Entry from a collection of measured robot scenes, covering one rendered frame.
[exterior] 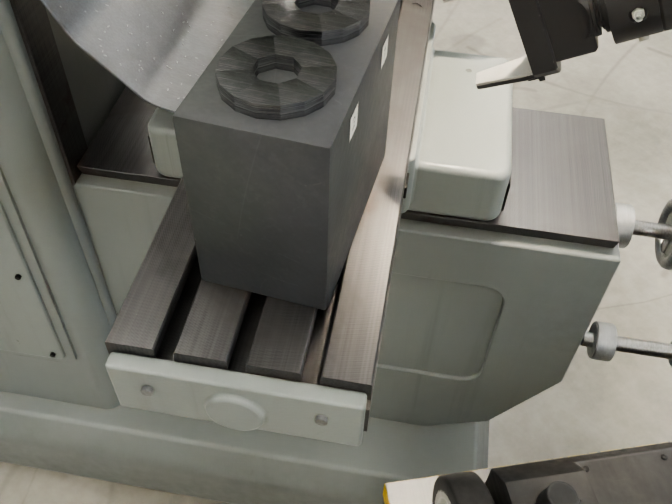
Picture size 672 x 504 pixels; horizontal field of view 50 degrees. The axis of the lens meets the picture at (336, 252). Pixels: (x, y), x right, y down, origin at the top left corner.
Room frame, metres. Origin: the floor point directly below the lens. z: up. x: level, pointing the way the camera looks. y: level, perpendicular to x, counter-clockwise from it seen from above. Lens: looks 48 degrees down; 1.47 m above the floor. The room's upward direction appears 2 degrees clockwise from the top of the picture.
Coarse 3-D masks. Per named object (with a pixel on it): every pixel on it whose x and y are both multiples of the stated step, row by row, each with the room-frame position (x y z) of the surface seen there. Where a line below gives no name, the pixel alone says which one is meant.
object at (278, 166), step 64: (256, 0) 0.57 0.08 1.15; (320, 0) 0.57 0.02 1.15; (384, 0) 0.58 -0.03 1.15; (256, 64) 0.46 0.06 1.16; (320, 64) 0.46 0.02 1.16; (384, 64) 0.54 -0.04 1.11; (192, 128) 0.41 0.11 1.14; (256, 128) 0.40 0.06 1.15; (320, 128) 0.40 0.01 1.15; (384, 128) 0.57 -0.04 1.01; (192, 192) 0.41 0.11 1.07; (256, 192) 0.39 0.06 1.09; (320, 192) 0.38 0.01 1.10; (256, 256) 0.40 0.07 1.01; (320, 256) 0.38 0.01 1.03
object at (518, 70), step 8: (504, 64) 0.65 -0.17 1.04; (512, 64) 0.64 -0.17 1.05; (520, 64) 0.64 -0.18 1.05; (528, 64) 0.63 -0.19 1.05; (480, 72) 0.65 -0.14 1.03; (488, 72) 0.64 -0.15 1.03; (496, 72) 0.64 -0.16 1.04; (504, 72) 0.63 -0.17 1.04; (512, 72) 0.63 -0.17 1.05; (520, 72) 0.62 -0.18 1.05; (528, 72) 0.62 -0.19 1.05; (480, 80) 0.63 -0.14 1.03; (488, 80) 0.63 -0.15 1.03; (496, 80) 0.62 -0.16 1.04; (504, 80) 0.62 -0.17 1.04; (512, 80) 0.62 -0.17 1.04; (520, 80) 0.62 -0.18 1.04; (528, 80) 0.62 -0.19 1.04; (480, 88) 0.63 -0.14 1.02
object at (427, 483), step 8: (624, 448) 0.55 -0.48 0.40; (568, 456) 0.53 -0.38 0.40; (480, 472) 0.50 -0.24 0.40; (488, 472) 0.50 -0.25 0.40; (408, 480) 0.48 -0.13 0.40; (416, 480) 0.48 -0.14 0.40; (424, 480) 0.48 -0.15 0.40; (432, 480) 0.48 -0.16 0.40; (384, 488) 0.47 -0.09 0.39; (392, 488) 0.47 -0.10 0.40; (400, 488) 0.47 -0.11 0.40; (408, 488) 0.47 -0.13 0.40; (416, 488) 0.47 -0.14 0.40; (424, 488) 0.47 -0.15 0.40; (432, 488) 0.47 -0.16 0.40; (384, 496) 0.46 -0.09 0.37; (392, 496) 0.45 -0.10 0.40; (400, 496) 0.45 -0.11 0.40; (408, 496) 0.45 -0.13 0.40; (416, 496) 0.45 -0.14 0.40; (424, 496) 0.46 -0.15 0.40; (432, 496) 0.46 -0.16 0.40
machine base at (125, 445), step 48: (0, 432) 0.66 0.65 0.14; (48, 432) 0.66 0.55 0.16; (96, 432) 0.65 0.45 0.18; (144, 432) 0.65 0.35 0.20; (192, 432) 0.65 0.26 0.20; (240, 432) 0.65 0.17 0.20; (384, 432) 0.67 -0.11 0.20; (432, 432) 0.67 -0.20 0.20; (480, 432) 0.68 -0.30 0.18; (144, 480) 0.61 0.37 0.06; (192, 480) 0.60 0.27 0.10; (240, 480) 0.59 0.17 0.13; (288, 480) 0.58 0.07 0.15; (336, 480) 0.58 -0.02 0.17; (384, 480) 0.57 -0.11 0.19
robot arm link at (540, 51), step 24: (528, 0) 0.60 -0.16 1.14; (552, 0) 0.60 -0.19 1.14; (576, 0) 0.60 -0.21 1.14; (600, 0) 0.59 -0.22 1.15; (624, 0) 0.58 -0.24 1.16; (648, 0) 0.57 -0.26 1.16; (528, 24) 0.60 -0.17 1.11; (552, 24) 0.60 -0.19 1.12; (576, 24) 0.60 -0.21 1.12; (600, 24) 0.60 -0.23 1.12; (624, 24) 0.57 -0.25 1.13; (648, 24) 0.57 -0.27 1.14; (528, 48) 0.60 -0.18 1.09; (552, 48) 0.60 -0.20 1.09; (576, 48) 0.60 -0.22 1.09; (552, 72) 0.61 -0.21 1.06
